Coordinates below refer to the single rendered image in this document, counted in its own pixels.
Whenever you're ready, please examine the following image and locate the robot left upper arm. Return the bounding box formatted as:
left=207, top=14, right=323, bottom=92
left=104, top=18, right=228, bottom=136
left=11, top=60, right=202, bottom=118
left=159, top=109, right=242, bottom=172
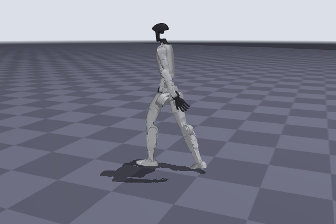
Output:
left=157, top=46, right=170, bottom=78

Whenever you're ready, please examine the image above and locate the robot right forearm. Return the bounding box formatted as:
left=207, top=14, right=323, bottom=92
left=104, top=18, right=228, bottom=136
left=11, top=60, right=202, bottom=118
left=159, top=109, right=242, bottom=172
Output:
left=159, top=78, right=165, bottom=92

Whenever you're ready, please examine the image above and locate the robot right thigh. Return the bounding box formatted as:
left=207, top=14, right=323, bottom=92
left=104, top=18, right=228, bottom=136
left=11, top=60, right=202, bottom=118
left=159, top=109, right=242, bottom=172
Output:
left=170, top=92, right=193, bottom=136

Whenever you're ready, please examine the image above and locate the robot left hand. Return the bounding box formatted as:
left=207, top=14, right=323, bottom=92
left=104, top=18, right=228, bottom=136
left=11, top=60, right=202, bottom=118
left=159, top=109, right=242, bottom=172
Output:
left=173, top=90, right=190, bottom=112

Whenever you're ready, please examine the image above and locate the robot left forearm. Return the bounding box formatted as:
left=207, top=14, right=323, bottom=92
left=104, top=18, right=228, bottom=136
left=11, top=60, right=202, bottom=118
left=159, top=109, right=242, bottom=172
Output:
left=162, top=70, right=177, bottom=98

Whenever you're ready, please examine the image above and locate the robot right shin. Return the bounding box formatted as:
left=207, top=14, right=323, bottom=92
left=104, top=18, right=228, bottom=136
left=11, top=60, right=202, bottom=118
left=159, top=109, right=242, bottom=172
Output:
left=183, top=126, right=202, bottom=163

